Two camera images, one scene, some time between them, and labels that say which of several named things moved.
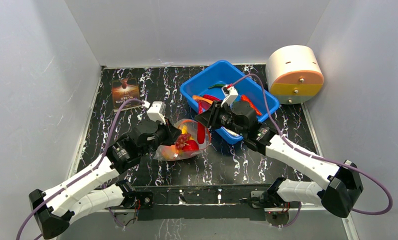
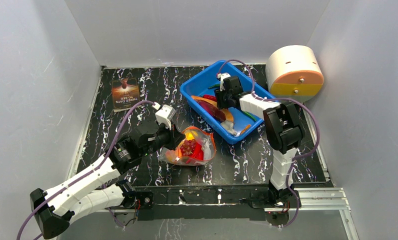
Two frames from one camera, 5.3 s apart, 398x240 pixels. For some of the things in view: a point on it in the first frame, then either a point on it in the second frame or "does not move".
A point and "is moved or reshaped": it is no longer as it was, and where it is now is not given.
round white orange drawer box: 294,74 does not move
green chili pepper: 217,85 does not move
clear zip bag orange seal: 195,137 is moved or reshaped
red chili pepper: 211,97 does not move
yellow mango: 184,129 → 190,135
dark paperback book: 123,90 does not move
